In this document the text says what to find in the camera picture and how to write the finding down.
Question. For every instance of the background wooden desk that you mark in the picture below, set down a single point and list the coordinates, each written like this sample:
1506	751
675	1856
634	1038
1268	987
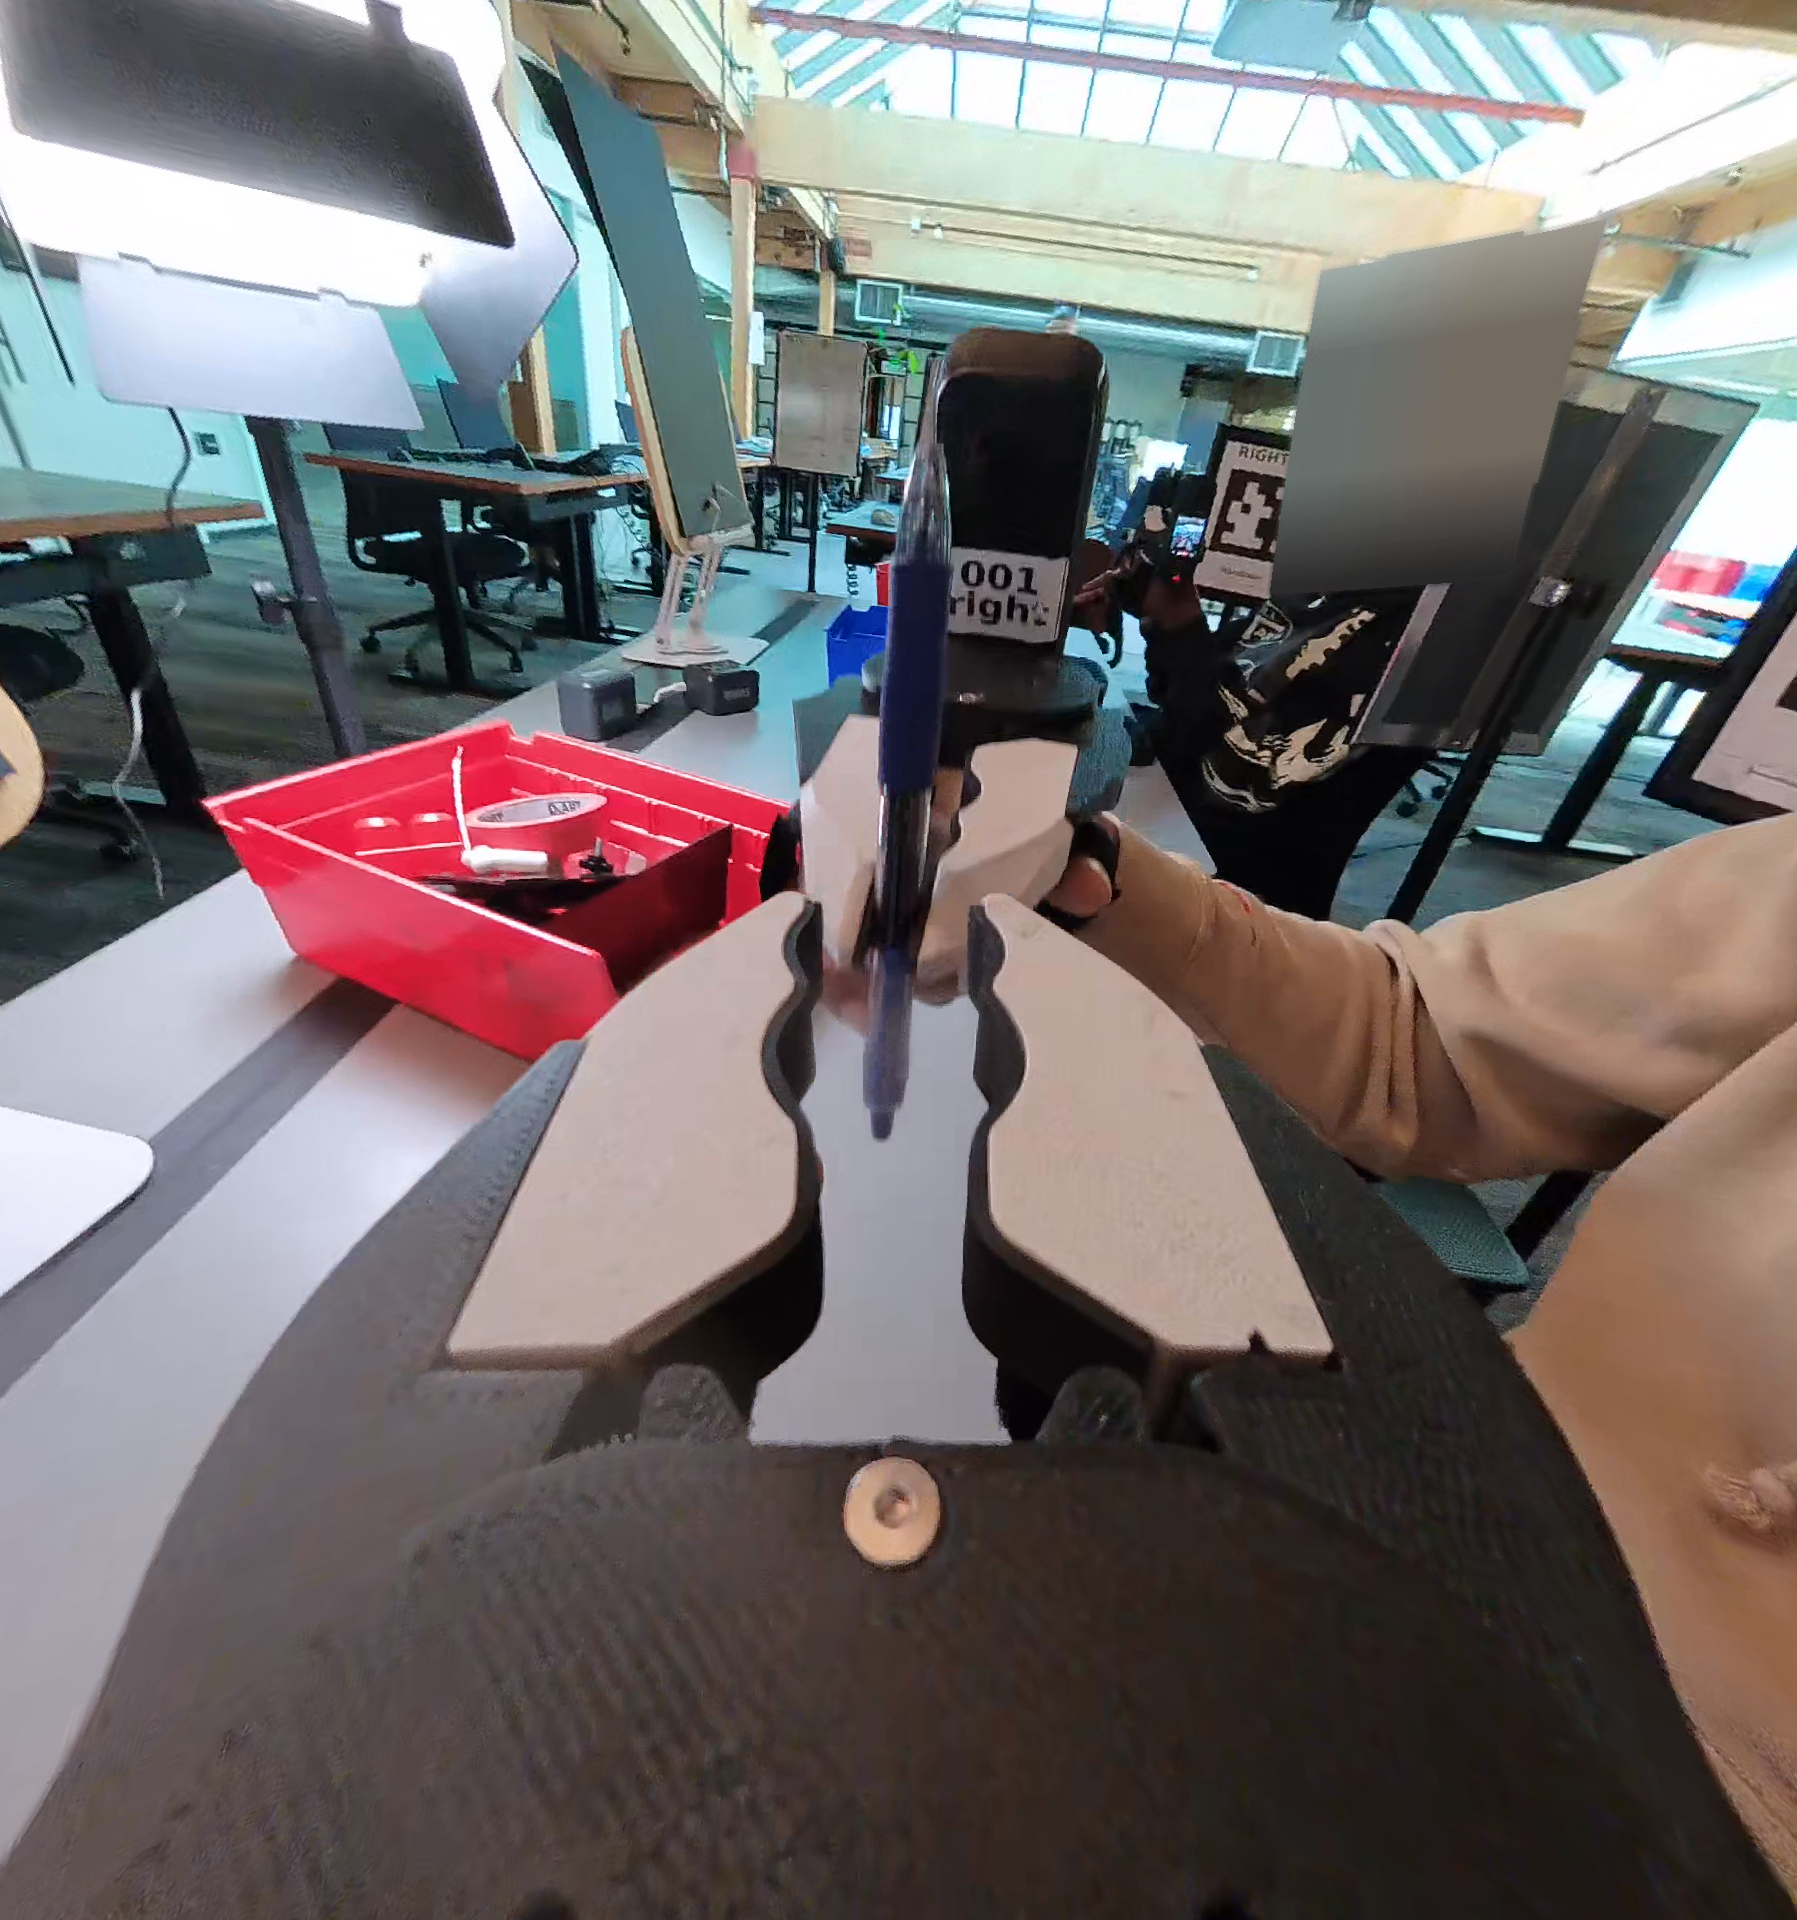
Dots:
58	503
463	472

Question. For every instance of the black office chair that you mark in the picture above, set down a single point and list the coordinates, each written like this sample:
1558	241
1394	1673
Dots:
433	555

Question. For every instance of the studio light panel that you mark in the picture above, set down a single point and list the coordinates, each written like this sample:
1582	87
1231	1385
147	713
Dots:
237	345

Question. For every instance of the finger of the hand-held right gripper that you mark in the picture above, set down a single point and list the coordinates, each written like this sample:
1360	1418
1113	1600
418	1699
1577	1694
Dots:
1009	826
837	826

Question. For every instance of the person's right hand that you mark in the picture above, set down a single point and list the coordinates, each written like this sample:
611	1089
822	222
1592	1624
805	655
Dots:
1081	892

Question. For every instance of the red plastic bin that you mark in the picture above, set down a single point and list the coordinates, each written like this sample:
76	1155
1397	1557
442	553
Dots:
388	930

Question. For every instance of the person's right forearm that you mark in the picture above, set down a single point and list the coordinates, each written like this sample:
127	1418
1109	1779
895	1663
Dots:
1438	1021

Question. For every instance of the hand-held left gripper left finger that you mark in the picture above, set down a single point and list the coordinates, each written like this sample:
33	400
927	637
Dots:
659	1170

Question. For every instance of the black panel on tripod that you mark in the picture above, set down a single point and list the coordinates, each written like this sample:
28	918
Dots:
1618	571

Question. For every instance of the black plate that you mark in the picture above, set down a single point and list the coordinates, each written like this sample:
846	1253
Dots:
659	915

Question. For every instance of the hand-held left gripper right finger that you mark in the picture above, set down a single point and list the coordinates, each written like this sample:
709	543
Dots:
1138	1186

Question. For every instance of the person's beige hoodie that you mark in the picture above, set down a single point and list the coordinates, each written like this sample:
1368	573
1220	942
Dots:
1736	1426

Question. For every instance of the red tape roll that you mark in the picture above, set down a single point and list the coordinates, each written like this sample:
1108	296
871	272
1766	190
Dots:
575	818

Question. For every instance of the wooden easel stand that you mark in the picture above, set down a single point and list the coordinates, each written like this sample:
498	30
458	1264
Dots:
688	650

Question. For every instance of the easel whiteboard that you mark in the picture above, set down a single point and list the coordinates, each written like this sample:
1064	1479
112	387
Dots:
820	405

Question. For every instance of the blue plastic bin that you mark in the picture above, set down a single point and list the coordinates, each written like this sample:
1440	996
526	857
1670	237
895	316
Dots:
851	645

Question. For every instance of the black box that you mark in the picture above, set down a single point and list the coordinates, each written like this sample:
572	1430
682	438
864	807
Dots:
720	691

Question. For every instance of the dark pen with clip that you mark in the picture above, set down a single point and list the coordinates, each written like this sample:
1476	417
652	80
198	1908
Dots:
913	659

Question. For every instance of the grey upright panel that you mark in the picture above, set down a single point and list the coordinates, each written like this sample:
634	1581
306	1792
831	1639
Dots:
643	271

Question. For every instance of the dark grey box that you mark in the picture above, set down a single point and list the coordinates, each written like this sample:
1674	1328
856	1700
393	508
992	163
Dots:
599	706

